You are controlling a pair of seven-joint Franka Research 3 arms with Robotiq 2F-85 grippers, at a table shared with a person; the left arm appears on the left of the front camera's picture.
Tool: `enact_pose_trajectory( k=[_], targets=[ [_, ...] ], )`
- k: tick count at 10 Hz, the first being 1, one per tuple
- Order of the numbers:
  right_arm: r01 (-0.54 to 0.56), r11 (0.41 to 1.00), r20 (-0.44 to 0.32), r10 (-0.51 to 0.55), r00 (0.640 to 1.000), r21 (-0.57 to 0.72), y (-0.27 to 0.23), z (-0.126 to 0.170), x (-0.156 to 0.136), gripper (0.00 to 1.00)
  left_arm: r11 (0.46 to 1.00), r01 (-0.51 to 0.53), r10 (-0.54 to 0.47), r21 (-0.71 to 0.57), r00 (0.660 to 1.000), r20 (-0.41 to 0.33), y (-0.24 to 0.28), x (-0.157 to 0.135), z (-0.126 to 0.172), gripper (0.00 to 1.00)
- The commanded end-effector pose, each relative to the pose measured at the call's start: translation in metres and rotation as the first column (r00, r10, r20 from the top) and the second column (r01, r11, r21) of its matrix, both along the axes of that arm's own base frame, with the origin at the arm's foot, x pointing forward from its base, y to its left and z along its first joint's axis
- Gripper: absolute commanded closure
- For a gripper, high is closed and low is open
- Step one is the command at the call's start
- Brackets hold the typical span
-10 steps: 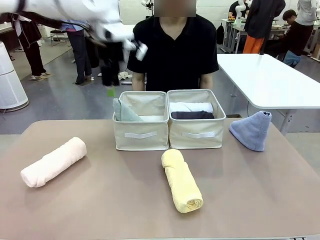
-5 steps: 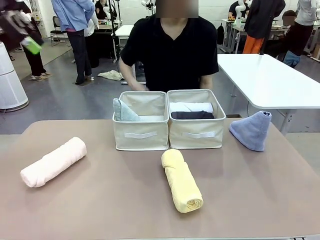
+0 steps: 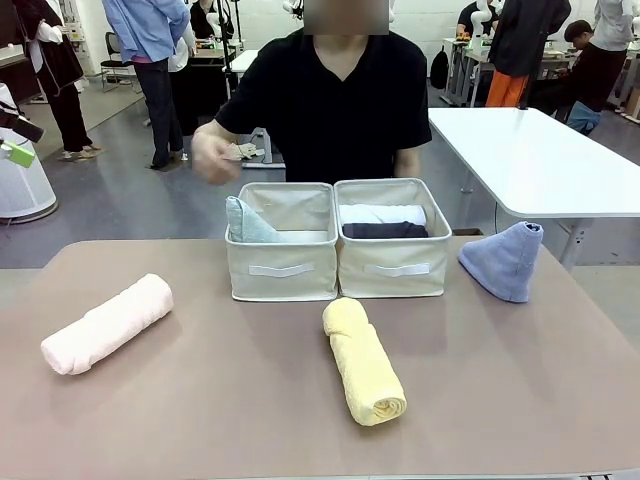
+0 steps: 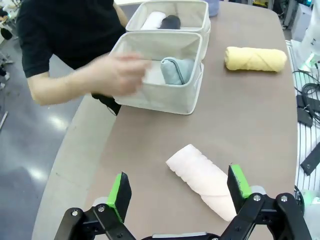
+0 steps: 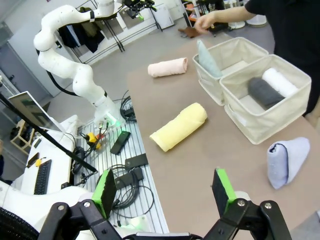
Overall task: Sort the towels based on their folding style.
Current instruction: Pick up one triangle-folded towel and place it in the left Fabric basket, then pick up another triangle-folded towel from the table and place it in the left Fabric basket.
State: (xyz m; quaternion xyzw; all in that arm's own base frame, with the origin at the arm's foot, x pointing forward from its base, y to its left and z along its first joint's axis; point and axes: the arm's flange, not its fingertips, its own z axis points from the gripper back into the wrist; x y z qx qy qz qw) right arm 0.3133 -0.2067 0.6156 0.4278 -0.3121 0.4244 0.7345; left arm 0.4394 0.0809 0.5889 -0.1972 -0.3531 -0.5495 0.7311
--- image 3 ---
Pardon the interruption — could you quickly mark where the person's right hand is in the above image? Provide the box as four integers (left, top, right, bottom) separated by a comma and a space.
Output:
191, 136, 245, 188

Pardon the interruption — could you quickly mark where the person's right forearm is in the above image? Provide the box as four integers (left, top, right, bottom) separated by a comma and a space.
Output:
192, 118, 236, 149

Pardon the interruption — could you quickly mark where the distant bystander in black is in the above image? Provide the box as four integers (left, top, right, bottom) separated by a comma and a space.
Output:
456, 0, 484, 39

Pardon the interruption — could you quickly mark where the black office chair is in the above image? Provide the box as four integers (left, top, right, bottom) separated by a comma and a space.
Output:
99, 31, 145, 96

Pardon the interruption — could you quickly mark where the yellow towel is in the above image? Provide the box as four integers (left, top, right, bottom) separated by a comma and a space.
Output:
321, 296, 408, 427

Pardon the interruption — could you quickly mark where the seated bystander in black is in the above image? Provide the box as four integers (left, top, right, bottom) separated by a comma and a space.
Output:
189, 0, 224, 41

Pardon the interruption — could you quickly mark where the cream cloth on floor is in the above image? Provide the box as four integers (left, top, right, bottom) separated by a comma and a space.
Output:
228, 142, 265, 162

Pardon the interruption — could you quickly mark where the seated dark-haired bystander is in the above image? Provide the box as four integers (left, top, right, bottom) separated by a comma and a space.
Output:
552, 19, 632, 137

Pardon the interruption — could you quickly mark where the pink towel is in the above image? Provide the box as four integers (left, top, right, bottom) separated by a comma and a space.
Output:
40, 272, 175, 376

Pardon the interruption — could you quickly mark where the cream fabric bin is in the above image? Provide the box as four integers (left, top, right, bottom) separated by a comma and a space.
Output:
332, 177, 454, 300
224, 181, 340, 303

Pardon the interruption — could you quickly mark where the bystander in blue shirt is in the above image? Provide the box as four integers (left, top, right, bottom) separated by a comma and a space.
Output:
102, 0, 192, 171

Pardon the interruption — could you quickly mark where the black metal stand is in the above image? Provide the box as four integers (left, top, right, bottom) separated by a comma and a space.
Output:
222, 0, 240, 129

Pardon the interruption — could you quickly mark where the lavender blue cone-folded towel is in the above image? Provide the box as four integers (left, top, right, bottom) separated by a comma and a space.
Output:
457, 220, 545, 304

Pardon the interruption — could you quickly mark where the dark grey towel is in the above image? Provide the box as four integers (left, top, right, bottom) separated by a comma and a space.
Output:
342, 221, 430, 239

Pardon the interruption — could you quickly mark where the white rolled towel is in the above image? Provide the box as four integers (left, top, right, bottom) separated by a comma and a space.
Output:
339, 203, 427, 226

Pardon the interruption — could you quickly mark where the person's left forearm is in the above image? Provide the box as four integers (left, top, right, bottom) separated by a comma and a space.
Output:
393, 143, 422, 180

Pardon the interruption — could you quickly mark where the bystander in grey shirt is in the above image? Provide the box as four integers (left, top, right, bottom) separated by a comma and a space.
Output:
592, 0, 640, 54

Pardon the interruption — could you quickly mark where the wooden counter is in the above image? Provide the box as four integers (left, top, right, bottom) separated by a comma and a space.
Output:
0, 43, 44, 104

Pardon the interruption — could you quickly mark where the grey background desk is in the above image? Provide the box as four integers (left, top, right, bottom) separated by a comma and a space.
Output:
442, 34, 501, 109

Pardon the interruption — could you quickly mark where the person in black t-shirt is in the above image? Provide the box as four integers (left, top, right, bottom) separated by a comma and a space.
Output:
214, 0, 434, 184

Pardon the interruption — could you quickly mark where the bystander in black vest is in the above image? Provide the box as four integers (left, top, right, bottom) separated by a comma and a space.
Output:
14, 0, 104, 162

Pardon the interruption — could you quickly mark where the bystander with orange trousers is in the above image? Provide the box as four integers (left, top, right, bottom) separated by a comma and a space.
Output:
485, 0, 572, 109

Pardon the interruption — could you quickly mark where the black backpack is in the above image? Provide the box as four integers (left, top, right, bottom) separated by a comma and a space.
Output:
429, 47, 450, 91

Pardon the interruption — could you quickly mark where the pale teal triangle-folded towel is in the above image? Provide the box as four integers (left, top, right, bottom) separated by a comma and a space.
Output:
225, 195, 291, 245

